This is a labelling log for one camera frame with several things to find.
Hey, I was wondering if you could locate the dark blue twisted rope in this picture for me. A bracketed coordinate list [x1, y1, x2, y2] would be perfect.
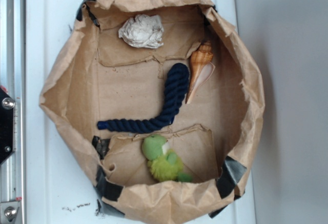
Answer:
[96, 63, 191, 134]

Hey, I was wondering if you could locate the brown paper bag bin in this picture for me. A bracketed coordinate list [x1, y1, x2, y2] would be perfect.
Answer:
[39, 0, 265, 223]

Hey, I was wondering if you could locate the orange conch seashell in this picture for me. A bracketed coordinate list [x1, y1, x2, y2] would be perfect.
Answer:
[186, 41, 215, 104]

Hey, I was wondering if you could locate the green plush toy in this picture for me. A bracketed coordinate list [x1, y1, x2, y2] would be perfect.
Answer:
[141, 134, 193, 182]

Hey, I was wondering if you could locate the crumpled white paper ball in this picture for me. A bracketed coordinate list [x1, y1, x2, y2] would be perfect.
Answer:
[118, 14, 164, 49]

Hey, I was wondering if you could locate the aluminium frame rail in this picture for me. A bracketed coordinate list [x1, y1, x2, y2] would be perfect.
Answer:
[1, 0, 26, 223]

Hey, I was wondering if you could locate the black mounting plate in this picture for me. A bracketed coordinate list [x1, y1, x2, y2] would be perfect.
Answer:
[0, 86, 15, 165]

